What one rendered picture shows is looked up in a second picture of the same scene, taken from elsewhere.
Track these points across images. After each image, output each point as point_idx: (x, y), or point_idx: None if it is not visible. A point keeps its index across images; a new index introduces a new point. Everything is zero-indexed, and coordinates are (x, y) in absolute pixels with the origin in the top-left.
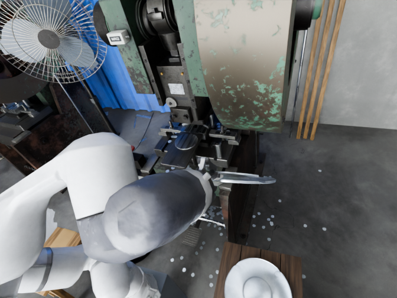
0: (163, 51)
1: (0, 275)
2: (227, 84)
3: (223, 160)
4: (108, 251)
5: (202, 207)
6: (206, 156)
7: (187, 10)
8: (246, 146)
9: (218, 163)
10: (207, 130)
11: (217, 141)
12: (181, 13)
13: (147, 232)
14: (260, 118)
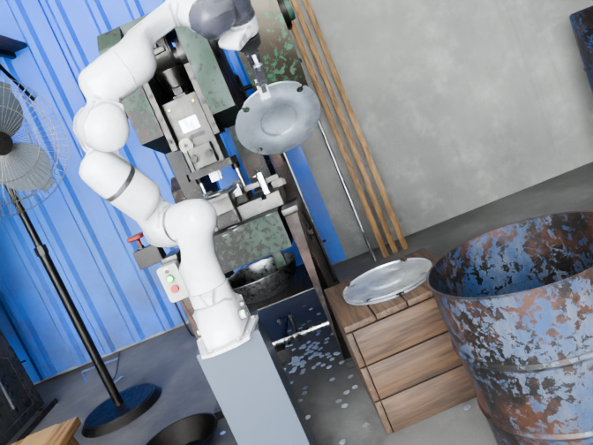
0: (163, 101)
1: (146, 52)
2: None
3: (273, 192)
4: (214, 3)
5: (253, 9)
6: (251, 200)
7: (189, 30)
8: (300, 206)
9: (269, 202)
10: (240, 185)
11: (258, 194)
12: (184, 34)
13: None
14: (278, 50)
